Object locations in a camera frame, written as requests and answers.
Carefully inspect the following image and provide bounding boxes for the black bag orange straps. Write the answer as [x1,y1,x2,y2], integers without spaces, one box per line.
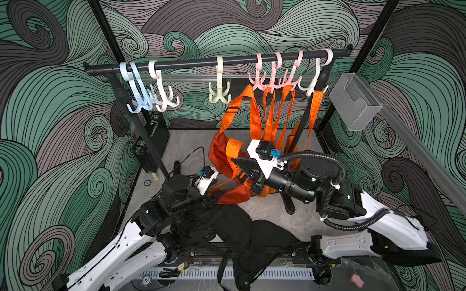
[217,218,310,291]

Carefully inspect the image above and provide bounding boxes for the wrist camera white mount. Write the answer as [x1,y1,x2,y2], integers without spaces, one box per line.
[247,139,286,179]
[194,166,219,196]

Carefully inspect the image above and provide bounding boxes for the pink small object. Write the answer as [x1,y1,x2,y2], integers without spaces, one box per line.
[350,274,364,288]

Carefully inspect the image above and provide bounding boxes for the black backpack on floor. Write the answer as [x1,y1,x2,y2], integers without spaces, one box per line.
[171,204,253,257]

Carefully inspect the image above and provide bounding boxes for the white hook left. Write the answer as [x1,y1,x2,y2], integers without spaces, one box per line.
[148,60,180,112]

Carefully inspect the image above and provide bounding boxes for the white slotted cable duct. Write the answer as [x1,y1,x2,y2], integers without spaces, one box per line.
[145,267,315,281]

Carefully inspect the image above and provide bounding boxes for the light blue hook inner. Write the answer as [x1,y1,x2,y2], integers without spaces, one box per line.
[129,61,155,110]

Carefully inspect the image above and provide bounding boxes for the dark red pouch bag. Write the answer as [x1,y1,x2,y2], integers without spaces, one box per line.
[208,85,265,205]

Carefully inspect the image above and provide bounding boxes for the orange fanny pack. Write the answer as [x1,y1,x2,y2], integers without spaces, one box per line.
[285,90,324,150]

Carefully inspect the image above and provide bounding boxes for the light blue hook outer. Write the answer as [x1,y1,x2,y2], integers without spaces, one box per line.
[119,62,146,114]

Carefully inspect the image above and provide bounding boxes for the white hook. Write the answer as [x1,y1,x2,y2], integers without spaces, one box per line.
[148,60,180,112]
[298,48,334,97]

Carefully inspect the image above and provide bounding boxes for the black box on wall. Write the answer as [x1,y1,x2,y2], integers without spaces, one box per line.
[132,112,170,173]

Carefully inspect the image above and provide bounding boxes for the white hook right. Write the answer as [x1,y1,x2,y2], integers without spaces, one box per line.
[298,48,334,97]

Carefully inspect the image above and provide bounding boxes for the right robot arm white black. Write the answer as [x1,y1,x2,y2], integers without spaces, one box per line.
[232,150,442,267]

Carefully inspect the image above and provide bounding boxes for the light blue hook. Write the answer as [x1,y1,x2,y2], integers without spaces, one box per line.
[129,61,155,110]
[119,62,146,114]

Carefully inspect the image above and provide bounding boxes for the pink hook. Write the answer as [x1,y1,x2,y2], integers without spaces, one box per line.
[267,52,282,93]
[248,53,266,91]
[283,50,303,87]

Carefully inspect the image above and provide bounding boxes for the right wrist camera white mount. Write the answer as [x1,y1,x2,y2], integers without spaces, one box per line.
[247,139,286,179]

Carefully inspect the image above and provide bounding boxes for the black clothes rack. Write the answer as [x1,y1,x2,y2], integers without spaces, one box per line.
[83,45,353,178]

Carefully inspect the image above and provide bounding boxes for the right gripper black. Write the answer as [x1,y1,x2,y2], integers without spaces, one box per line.
[235,154,317,204]

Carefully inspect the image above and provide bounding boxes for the black corrugated cable hose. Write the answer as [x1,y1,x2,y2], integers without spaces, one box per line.
[276,152,390,232]

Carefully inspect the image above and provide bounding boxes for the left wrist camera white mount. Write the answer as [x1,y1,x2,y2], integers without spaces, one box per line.
[194,166,219,196]

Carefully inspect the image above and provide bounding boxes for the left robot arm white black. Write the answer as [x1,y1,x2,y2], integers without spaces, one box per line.
[52,167,218,291]

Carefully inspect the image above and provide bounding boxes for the clear mesh wall bin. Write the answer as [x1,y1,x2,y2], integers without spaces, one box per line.
[330,73,382,132]

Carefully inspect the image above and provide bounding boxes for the pale green hook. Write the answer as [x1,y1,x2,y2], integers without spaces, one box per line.
[209,55,231,104]

